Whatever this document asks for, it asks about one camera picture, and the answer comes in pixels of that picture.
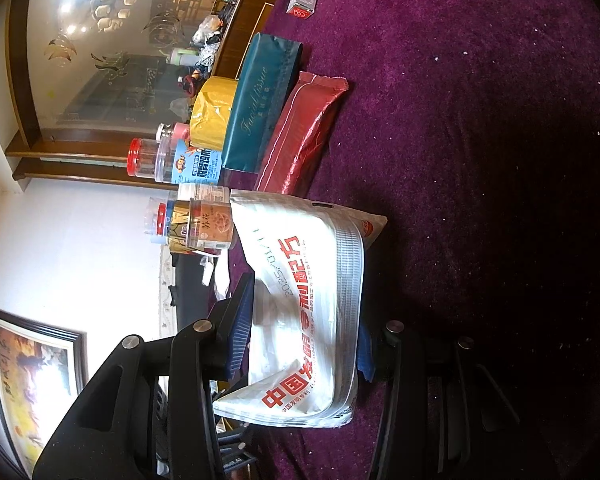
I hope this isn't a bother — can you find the clear jar with gold label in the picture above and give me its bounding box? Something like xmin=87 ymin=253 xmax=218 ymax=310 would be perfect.
xmin=144 ymin=197 xmax=238 ymax=255

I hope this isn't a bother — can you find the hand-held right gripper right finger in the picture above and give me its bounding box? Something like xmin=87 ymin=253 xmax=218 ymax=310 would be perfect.
xmin=357 ymin=320 xmax=531 ymax=480

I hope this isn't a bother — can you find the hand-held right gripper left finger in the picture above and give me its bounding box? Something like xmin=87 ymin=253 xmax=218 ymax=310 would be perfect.
xmin=32 ymin=272 xmax=257 ymax=480

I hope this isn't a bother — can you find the red soft pack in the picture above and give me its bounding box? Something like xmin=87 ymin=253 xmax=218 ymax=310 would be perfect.
xmin=254 ymin=70 xmax=350 ymax=197

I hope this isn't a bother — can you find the yellow wrapped roll pack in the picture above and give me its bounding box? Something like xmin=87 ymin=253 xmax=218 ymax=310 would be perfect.
xmin=188 ymin=75 xmax=239 ymax=154

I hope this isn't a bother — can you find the framed wall picture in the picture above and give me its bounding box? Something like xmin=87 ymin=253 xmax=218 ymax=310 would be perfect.
xmin=0 ymin=307 xmax=89 ymax=479

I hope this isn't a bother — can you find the white pouch with red print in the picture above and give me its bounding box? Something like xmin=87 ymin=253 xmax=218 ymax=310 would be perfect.
xmin=212 ymin=190 xmax=389 ymax=429

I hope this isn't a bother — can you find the clear jar with blue label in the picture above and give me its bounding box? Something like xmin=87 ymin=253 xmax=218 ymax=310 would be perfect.
xmin=127 ymin=137 xmax=224 ymax=185

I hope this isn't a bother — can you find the teal facial tissue pack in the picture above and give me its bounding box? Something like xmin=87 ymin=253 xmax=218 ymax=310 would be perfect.
xmin=221 ymin=32 xmax=305 ymax=174

